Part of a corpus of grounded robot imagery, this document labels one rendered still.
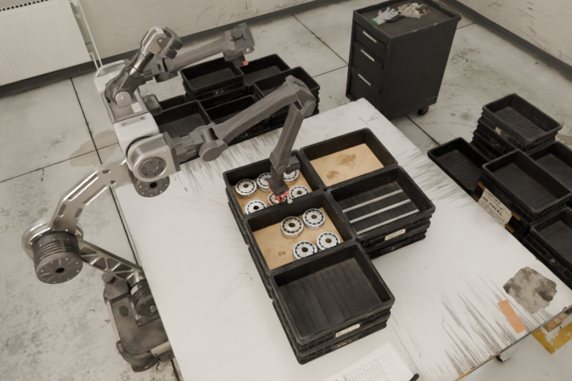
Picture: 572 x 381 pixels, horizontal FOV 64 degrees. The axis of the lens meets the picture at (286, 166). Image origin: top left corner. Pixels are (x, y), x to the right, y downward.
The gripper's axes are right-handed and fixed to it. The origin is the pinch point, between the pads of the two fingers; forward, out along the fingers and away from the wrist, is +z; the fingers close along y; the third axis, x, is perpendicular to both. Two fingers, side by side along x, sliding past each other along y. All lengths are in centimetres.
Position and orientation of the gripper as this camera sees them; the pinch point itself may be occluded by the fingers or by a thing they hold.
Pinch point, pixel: (277, 196)
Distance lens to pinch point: 212.2
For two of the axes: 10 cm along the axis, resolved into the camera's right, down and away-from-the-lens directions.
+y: -4.9, -6.1, 6.2
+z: 0.1, 7.1, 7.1
